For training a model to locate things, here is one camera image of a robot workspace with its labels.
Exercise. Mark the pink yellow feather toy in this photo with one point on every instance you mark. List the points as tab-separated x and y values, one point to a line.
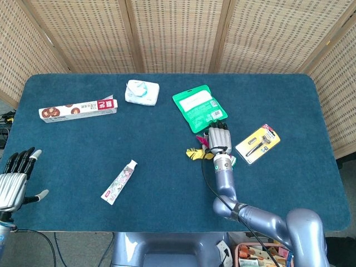
197	153

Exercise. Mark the white power strip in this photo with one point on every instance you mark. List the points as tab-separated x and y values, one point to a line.
224	251

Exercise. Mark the pink basket with items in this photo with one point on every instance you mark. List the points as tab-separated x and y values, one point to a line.
256	256

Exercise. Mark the white wet wipes pack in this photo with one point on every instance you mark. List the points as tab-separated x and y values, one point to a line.
142	93

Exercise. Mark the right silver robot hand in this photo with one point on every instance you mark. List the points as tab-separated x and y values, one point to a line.
220	140

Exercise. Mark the green resealable pouch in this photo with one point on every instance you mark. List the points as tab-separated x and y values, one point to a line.
197	108

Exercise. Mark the floral white toothpaste tube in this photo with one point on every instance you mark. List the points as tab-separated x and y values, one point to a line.
119	182

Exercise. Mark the woven wooden folding screen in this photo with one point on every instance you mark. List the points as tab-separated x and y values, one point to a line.
178	33

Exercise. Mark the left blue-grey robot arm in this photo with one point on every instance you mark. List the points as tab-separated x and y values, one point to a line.
3	242

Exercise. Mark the white red toothpaste box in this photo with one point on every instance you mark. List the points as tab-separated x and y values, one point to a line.
75	111

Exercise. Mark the blue-grey robot torso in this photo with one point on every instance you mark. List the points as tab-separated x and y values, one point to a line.
167	250

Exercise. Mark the yellow razor blister pack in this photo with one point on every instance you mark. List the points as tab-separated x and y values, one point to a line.
257	144

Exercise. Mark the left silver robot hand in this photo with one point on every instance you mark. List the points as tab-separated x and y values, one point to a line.
12	186

